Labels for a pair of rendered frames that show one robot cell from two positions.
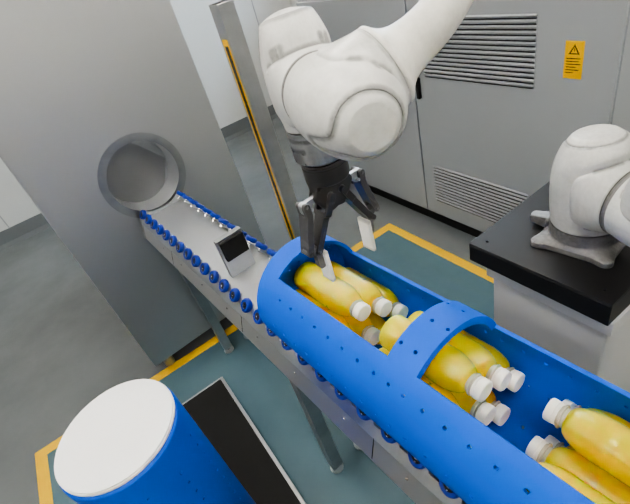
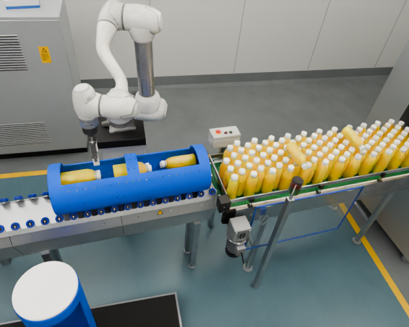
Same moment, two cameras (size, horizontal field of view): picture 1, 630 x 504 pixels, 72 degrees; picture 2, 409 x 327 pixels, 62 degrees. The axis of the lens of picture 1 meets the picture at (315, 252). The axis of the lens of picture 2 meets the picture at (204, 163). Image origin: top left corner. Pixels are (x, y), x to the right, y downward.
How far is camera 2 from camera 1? 1.35 m
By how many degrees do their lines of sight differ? 61
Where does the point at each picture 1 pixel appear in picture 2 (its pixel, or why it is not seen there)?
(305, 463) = not seen: hidden behind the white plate
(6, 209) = not seen: outside the picture
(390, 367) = (130, 176)
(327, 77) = (126, 102)
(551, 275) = (125, 139)
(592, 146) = not seen: hidden behind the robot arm
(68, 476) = (52, 311)
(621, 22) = (61, 38)
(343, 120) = (135, 109)
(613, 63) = (64, 54)
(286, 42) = (92, 95)
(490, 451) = (166, 173)
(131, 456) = (67, 281)
